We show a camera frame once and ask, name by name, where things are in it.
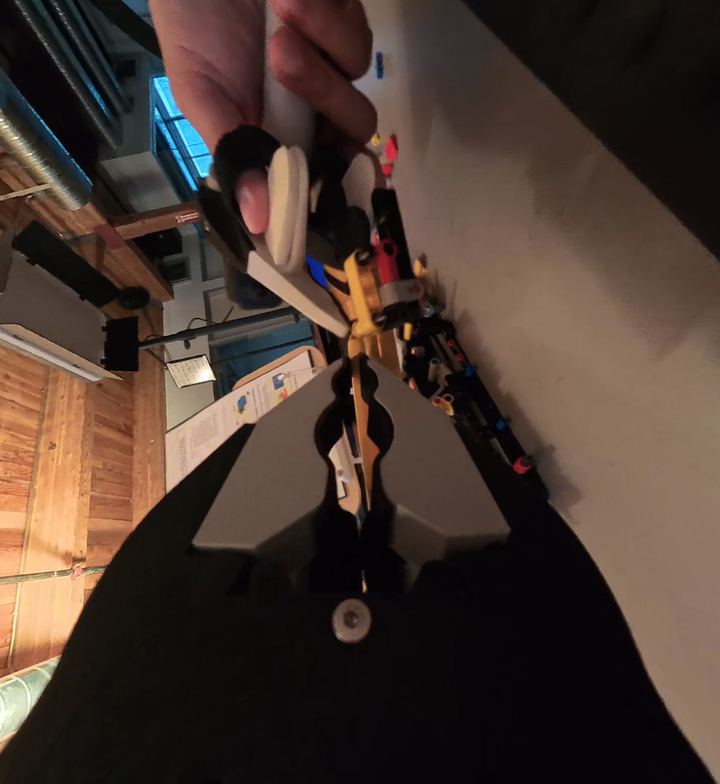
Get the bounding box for black pole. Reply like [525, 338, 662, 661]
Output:
[138, 304, 302, 351]

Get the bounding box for black mounted bar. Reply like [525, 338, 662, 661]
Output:
[13, 219, 151, 311]

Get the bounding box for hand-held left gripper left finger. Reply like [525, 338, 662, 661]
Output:
[191, 358, 361, 592]

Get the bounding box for wall notice sheet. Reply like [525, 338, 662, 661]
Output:
[166, 353, 217, 390]

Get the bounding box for person's right hand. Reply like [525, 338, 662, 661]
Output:
[149, 0, 379, 235]

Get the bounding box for black square panel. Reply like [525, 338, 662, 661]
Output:
[102, 315, 142, 373]

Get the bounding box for printed instruction sheet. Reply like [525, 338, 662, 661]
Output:
[164, 366, 315, 494]

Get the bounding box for wooden post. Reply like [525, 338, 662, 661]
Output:
[112, 204, 204, 241]

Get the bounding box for paned window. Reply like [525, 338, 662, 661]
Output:
[151, 75, 215, 180]

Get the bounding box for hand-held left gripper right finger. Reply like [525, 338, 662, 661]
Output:
[360, 355, 512, 592]

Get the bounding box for silver ventilation duct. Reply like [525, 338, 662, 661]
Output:
[0, 67, 94, 212]
[0, 658, 61, 745]

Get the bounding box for yellow beam assembly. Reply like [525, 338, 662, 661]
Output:
[347, 331, 387, 515]

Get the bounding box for yellow toy car model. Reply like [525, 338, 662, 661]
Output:
[397, 251, 551, 500]

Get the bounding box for white ceiling unit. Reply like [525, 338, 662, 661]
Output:
[0, 234, 125, 383]

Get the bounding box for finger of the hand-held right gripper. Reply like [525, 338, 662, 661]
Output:
[245, 247, 353, 339]

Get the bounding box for small yellow black assembly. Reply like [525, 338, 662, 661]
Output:
[322, 238, 427, 336]

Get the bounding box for grey desk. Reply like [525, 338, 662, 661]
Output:
[336, 0, 720, 784]

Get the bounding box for scatter of small bricks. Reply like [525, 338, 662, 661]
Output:
[369, 51, 400, 177]

